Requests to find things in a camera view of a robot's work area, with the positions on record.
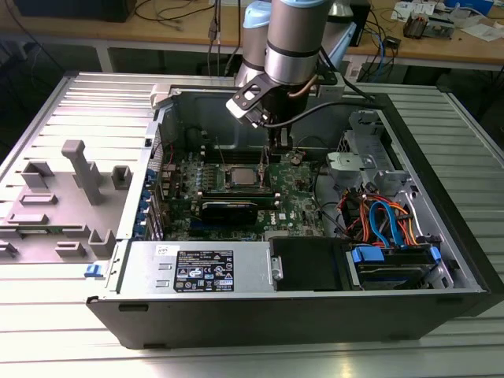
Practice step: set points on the hard disk in blue carrier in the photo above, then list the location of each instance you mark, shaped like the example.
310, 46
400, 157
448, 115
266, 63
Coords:
378, 275

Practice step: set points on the small black box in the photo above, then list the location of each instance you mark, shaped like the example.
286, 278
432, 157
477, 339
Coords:
392, 42

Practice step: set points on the white paper sheet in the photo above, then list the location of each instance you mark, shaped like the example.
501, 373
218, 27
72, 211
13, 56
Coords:
482, 31

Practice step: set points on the grey parts rack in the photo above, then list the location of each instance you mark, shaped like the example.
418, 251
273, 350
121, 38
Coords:
78, 204

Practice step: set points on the silver metal drive cage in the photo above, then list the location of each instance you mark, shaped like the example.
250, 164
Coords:
362, 161

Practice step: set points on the black PC case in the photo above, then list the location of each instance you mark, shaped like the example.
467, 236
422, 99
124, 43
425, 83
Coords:
275, 323

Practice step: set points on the green motherboard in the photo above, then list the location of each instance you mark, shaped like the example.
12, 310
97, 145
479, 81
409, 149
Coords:
293, 204

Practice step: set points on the black graphics card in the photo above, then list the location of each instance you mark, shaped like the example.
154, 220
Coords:
228, 214

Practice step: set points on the round coin battery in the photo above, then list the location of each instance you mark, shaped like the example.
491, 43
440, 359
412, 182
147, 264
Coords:
296, 159

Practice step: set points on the green RAM stick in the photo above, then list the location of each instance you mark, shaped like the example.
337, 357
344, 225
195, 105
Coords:
265, 202
51, 231

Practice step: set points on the black RAM slot bank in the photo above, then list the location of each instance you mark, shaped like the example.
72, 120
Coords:
236, 154

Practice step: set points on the silver CPU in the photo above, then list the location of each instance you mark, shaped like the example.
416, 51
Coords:
244, 176

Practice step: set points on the black desktop device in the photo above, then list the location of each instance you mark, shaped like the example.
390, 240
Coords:
361, 23

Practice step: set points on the silver power supply unit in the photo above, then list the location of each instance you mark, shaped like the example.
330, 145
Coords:
149, 275

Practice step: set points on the wooden desk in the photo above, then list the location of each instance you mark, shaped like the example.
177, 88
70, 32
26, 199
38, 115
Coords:
98, 29

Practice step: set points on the grey plastic case latch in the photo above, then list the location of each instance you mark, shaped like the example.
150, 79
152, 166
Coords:
161, 96

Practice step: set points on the small wrist camera mount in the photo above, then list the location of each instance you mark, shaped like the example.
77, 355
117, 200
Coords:
330, 88

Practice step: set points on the grey electronic device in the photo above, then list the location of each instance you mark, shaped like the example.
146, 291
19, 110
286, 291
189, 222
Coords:
445, 27

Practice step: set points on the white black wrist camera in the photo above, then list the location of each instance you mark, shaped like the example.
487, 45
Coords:
236, 108

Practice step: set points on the CPU socket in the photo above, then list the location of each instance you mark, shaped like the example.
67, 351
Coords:
244, 188

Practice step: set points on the thin metal locking lever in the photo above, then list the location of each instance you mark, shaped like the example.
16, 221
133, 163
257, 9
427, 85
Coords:
221, 153
262, 157

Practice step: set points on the blue case latch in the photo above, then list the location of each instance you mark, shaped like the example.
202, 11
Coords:
93, 271

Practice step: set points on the black computer box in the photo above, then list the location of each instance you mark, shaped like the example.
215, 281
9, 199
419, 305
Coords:
78, 10

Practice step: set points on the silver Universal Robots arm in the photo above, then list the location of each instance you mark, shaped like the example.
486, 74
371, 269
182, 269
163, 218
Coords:
295, 39

